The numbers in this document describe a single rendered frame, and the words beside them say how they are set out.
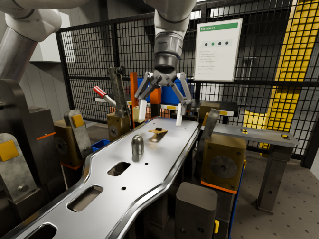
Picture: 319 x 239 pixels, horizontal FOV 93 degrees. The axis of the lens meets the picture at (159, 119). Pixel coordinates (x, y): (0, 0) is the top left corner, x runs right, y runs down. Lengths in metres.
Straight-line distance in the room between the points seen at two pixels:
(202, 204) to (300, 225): 0.53
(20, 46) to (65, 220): 0.74
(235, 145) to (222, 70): 0.65
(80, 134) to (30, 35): 0.54
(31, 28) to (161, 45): 0.55
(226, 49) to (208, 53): 0.10
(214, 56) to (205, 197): 0.80
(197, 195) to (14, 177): 0.32
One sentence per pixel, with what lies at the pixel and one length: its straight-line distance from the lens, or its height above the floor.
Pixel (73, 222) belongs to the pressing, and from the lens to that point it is 0.29.
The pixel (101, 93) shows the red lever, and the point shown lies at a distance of 0.60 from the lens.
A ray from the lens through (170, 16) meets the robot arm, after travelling 0.46.
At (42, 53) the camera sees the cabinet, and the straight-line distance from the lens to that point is 2.94.
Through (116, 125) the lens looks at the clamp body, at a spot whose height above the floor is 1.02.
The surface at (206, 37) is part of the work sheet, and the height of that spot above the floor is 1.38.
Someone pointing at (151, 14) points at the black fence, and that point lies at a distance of 1.14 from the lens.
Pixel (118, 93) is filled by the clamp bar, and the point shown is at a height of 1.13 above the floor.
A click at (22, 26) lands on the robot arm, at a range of 0.86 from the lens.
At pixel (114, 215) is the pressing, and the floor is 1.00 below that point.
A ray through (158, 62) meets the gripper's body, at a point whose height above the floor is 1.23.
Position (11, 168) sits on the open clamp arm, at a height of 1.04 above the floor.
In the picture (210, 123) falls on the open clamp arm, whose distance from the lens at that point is 0.37.
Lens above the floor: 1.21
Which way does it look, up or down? 18 degrees down
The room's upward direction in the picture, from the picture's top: straight up
